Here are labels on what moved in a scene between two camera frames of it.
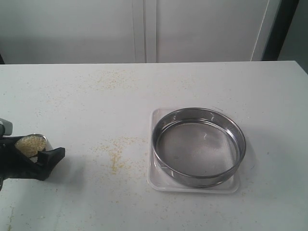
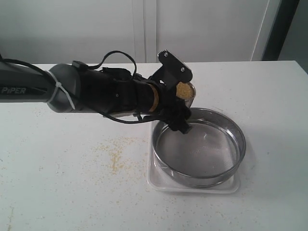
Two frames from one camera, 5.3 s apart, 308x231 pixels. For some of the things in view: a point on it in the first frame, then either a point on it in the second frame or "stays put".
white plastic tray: [158, 181] stays put
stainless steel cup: [48, 146] to [188, 102]
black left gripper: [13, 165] to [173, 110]
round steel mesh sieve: [198, 147] stays put
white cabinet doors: [52, 32] stays put
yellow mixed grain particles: [30, 145] to [185, 90]
